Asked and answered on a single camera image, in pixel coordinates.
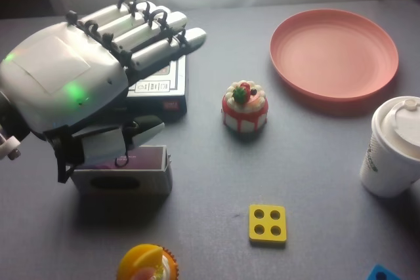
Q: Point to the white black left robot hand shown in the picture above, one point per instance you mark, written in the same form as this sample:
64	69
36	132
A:
59	73

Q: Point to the grey box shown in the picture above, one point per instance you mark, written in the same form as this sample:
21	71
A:
131	181

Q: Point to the white paper cup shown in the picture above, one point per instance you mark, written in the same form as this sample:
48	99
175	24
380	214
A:
390	158

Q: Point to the dark blue card box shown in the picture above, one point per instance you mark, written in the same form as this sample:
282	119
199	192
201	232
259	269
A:
157	103

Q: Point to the pink tray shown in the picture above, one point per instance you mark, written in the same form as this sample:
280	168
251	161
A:
333	53

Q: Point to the grey tablecloth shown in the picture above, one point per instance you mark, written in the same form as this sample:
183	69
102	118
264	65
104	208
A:
203	178

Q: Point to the strawberry cream toy cake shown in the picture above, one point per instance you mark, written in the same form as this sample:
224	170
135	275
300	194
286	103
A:
244	109

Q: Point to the orange slice toy cupcake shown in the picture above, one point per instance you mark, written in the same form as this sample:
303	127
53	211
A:
144	263

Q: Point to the yellow four-hole block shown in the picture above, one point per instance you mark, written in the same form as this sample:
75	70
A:
267	237

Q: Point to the blue block with holes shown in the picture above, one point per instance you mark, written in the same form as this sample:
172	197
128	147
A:
382	273

